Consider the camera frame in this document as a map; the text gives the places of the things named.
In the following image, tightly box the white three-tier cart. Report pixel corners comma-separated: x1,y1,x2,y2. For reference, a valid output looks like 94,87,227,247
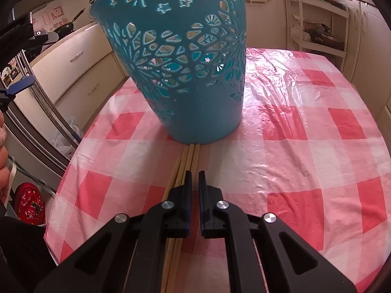
285,0,350,71

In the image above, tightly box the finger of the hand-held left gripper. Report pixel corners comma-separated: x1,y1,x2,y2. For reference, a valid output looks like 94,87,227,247
31,30,60,44
0,76,35,110

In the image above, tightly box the person's left hand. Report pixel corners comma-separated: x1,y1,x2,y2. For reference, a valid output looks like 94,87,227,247
0,110,14,203

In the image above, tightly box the crumpled clear plastic bag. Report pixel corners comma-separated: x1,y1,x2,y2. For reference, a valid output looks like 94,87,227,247
50,116,83,159

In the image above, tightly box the red patterned bag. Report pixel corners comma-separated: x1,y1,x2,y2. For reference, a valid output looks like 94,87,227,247
14,182,46,225

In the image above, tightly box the red white checkered tablecloth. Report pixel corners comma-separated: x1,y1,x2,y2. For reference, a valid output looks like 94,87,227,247
44,47,386,293

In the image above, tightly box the white two-drawer cabinet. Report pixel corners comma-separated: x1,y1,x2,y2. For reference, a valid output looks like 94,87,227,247
31,21,129,123

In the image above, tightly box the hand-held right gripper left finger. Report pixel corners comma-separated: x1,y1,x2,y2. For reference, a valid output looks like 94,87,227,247
33,171,194,293

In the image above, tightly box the red paper wall decoration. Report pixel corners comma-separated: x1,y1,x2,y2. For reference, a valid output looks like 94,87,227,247
32,4,66,28

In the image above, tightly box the dark pot with lid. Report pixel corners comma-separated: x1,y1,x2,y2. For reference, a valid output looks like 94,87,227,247
302,24,344,51

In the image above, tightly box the bundle of wooden chopsticks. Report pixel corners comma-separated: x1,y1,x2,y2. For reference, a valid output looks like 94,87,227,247
160,143,202,293

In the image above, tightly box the blue perforated plastic basket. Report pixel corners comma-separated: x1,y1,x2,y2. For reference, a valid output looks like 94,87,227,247
88,0,247,145

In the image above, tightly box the black frying pan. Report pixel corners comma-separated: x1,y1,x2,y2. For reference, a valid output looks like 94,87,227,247
53,9,86,35

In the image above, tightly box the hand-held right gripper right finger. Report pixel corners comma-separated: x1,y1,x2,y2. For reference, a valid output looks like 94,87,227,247
198,171,358,293

